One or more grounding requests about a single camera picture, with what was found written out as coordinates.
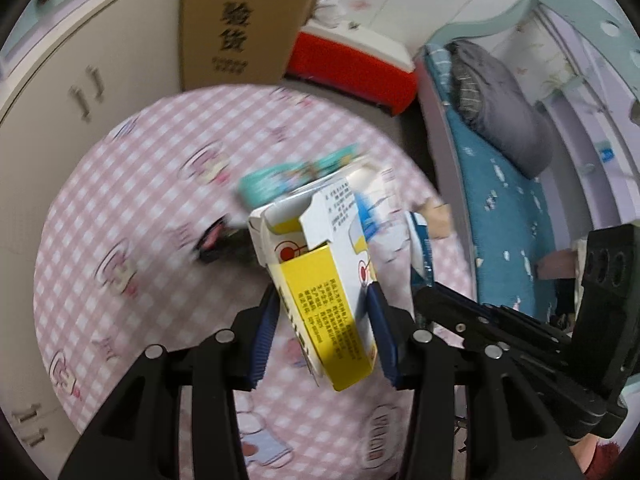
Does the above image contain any teal patterned mattress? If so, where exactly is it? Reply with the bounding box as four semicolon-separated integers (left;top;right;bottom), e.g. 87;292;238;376
419;45;556;321

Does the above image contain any red bench with white top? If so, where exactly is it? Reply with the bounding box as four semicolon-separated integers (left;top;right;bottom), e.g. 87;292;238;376
286;20;418;116

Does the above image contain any teal bunk bed frame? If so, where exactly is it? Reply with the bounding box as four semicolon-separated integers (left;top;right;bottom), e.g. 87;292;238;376
416;0;639;327

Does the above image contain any teal wipes packet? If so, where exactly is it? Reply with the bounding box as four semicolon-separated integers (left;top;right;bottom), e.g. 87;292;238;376
238;144;360;208

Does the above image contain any white lower cabinet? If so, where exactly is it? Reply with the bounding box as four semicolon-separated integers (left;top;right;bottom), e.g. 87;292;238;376
1;0;180;479

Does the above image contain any cream hanging sweater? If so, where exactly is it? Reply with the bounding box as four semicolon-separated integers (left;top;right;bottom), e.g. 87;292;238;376
535;248;578;281

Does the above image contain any white plastic bag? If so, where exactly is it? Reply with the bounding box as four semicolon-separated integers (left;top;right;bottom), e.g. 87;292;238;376
312;0;345;28

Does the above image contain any blue white flat packet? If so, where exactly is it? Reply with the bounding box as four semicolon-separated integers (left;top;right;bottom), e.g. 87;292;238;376
405;211;434;292

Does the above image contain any person's right hand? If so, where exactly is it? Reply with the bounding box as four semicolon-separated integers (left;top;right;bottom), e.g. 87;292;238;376
570;434;620;480

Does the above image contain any tall brown cardboard box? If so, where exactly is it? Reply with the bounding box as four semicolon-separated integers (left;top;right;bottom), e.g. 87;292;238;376
180;0;314;90

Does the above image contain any white blue torn box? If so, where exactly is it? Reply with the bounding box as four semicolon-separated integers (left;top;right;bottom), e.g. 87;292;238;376
279;156;410;266

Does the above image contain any blue white striped pillow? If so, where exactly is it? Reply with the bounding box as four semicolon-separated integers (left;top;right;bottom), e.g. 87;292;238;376
425;44;451;93

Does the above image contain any pink checkered tablecloth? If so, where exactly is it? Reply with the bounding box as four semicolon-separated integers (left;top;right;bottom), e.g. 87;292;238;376
32;84;478;480

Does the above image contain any brown paper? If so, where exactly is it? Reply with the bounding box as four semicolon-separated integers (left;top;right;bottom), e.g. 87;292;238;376
418;197;454;240

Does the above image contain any dark snack wrapper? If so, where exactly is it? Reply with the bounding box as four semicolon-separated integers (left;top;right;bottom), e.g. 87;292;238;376
193;216;256;264

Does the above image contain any yellow white medicine box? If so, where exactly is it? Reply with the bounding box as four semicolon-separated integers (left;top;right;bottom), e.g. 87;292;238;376
248;180;378;391

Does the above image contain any grey folded duvet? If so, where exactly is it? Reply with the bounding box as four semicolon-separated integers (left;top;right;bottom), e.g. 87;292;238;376
446;40;553;179

